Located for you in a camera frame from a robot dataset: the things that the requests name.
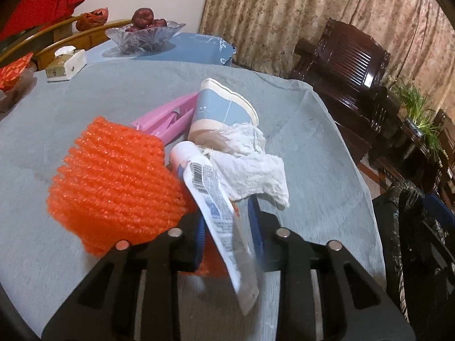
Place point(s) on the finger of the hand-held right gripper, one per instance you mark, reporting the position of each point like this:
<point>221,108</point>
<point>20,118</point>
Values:
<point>442,211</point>

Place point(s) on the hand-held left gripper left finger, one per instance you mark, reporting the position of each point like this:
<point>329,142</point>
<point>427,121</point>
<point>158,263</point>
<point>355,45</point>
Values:
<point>199,241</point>

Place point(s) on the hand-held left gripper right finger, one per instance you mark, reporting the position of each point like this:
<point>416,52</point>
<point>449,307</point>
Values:
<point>256,234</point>

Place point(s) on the white toothpaste tube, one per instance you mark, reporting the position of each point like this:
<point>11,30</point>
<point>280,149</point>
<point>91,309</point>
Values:
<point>213,206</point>

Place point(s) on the black bag lined trash bin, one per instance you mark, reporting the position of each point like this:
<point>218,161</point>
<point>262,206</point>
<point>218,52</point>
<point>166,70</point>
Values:
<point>412,241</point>

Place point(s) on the orange foam fruit net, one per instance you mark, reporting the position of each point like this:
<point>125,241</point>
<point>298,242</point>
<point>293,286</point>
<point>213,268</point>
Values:
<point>113,177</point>

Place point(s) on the dark wooden armchair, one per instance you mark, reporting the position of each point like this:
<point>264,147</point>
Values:
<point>446,149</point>
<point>348,74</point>

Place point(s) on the crumpled white tissue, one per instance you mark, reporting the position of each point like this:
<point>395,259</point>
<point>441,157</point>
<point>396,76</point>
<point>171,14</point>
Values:
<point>248,170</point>

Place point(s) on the dark wooden side table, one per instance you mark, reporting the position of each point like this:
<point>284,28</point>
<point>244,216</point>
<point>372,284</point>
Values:
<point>398,149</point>

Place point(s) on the blue white plant pot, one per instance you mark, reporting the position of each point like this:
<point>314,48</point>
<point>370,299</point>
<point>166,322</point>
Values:
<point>415,127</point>

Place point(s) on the grey blue tablecloth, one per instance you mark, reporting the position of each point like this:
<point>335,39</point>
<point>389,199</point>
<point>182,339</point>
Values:
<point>320,149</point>

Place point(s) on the green potted plant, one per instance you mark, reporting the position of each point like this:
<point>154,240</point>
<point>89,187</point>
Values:
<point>414,103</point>

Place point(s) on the blue paper cup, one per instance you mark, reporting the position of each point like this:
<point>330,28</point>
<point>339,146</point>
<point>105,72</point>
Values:
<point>217,110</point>

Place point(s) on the pink plastic hanger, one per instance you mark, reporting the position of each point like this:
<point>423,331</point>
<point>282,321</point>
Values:
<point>167,113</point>

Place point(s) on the blue patterned tablecloth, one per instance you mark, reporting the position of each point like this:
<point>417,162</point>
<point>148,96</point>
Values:
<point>192,48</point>

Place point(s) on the cut glass fruit bowl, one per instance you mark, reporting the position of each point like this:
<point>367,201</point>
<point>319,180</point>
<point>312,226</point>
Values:
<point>142,37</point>

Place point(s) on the tissue box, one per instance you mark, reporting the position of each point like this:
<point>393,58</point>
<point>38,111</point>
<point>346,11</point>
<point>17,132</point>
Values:
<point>65,64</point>

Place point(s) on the red apple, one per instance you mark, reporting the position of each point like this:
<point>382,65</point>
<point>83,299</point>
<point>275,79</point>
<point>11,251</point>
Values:
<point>159,23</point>
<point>132,28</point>
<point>142,17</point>

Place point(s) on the floral beige curtain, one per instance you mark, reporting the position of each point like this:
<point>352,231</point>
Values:
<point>302,7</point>

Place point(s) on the small glass dish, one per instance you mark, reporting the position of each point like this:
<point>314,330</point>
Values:
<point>17,94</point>

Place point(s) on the red net bag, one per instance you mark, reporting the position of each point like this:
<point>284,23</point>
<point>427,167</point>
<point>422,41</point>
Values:
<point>91,19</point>

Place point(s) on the red patterned packet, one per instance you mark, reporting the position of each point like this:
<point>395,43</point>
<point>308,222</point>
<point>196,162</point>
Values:
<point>14,71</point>

